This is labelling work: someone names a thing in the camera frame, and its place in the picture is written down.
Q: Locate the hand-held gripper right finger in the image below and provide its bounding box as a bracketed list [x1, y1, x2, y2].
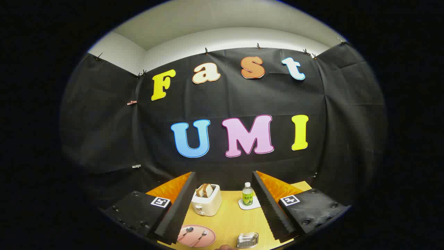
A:
[251, 170, 351, 243]

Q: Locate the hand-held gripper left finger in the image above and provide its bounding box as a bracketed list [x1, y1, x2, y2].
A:
[104, 171, 198, 245]

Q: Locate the checked handle metal spoon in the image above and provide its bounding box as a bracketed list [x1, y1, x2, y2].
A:
[178, 227, 194, 241]

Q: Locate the checked handle metal fork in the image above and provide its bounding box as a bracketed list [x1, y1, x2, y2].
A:
[189, 230, 208, 247]

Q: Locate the green label drink bottle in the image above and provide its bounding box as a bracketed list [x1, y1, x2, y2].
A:
[242, 182, 254, 206]

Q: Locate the white coaster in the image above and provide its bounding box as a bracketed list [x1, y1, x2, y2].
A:
[238, 196, 261, 210]

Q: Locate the white toaster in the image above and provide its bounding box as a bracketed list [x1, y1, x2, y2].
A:
[191, 184, 222, 217]

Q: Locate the perforated metal tray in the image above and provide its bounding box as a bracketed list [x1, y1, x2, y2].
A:
[237, 232, 259, 249]

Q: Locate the pink plate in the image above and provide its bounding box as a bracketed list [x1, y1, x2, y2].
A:
[177, 225, 216, 248]

